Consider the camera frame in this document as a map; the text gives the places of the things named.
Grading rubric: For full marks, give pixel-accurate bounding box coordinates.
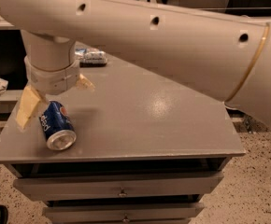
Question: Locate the grey lower drawer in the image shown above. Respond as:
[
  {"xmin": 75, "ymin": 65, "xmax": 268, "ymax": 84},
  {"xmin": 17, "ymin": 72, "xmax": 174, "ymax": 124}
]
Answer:
[{"xmin": 43, "ymin": 203, "xmax": 204, "ymax": 224}]

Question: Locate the blue pepsi can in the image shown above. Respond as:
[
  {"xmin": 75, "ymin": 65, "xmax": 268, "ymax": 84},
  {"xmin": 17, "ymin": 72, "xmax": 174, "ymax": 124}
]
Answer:
[{"xmin": 39, "ymin": 101, "xmax": 77, "ymax": 151}]

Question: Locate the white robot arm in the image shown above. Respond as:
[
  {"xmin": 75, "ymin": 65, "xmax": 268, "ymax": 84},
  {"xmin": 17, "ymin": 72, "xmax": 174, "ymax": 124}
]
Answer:
[{"xmin": 0, "ymin": 0, "xmax": 271, "ymax": 130}]

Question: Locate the silver crushed can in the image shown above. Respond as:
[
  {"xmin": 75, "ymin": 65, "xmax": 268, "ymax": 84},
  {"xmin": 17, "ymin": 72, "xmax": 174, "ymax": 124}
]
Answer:
[{"xmin": 75, "ymin": 49, "xmax": 107, "ymax": 67}]

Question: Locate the grey drawer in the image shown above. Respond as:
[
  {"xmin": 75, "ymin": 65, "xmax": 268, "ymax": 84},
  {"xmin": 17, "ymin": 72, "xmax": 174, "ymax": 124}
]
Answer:
[
  {"xmin": 43, "ymin": 203, "xmax": 204, "ymax": 224},
  {"xmin": 13, "ymin": 172, "xmax": 223, "ymax": 201}
]

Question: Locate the grey upper drawer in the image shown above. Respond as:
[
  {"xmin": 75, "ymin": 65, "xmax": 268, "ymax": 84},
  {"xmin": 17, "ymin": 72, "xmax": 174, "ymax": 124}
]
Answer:
[{"xmin": 13, "ymin": 172, "xmax": 223, "ymax": 201}]

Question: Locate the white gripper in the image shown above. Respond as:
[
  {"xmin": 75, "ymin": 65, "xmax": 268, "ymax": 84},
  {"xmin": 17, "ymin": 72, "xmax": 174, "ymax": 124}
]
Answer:
[{"xmin": 16, "ymin": 57, "xmax": 95, "ymax": 130}]

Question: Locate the grey drawer cabinet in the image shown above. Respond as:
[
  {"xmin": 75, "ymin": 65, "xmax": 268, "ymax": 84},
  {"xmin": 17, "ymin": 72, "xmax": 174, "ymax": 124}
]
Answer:
[{"xmin": 0, "ymin": 58, "xmax": 245, "ymax": 224}]

